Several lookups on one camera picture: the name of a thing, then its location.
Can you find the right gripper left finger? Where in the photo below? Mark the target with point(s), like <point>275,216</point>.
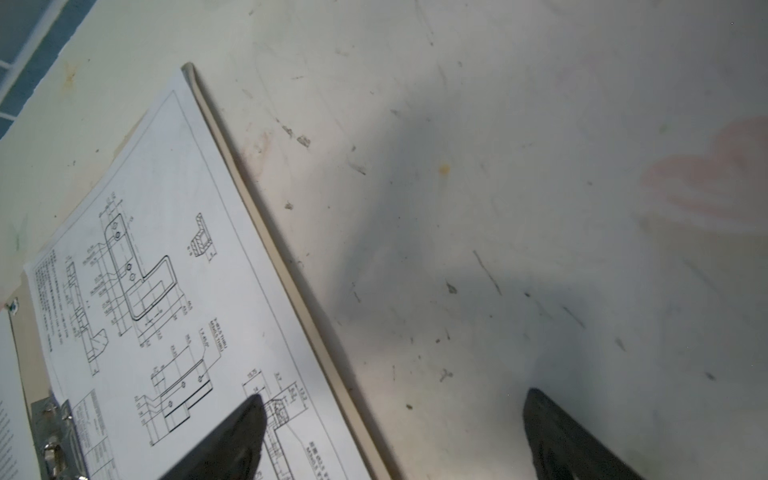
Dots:
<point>232,450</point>

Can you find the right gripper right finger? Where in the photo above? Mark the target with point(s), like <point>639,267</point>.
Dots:
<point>562,448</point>

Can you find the diagram paper sheet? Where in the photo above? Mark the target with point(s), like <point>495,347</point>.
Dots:
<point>180,300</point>

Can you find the beige cardboard folder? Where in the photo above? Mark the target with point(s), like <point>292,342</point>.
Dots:
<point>288,276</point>

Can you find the printed text paper sheet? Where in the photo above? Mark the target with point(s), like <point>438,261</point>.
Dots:
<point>18,454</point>

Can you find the metal folder clip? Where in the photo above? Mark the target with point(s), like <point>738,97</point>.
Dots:
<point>56,440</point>

